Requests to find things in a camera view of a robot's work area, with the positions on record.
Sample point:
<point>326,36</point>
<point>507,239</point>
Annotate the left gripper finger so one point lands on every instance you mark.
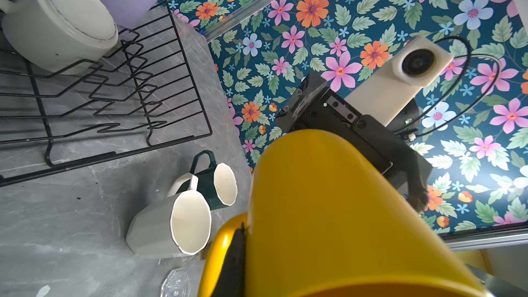
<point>231,281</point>

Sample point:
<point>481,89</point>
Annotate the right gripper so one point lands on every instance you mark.
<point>314,106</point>

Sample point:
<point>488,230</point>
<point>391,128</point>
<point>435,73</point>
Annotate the yellow mug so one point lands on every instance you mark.
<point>322,221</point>

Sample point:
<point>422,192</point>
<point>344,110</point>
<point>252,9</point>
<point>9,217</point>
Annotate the white mug red inside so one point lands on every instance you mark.
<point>59,35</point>

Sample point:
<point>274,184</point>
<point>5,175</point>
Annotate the clear glass cup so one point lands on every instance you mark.
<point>184,281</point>

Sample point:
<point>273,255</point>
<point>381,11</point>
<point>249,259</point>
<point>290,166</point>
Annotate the white faceted mug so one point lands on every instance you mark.
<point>177,226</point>

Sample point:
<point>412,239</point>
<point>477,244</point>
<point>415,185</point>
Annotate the dark green mug white inside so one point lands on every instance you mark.
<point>216,184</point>

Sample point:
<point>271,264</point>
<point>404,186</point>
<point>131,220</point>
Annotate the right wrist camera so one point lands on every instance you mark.
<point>388,90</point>

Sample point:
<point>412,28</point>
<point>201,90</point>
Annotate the black wire dish rack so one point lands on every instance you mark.
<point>140,97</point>

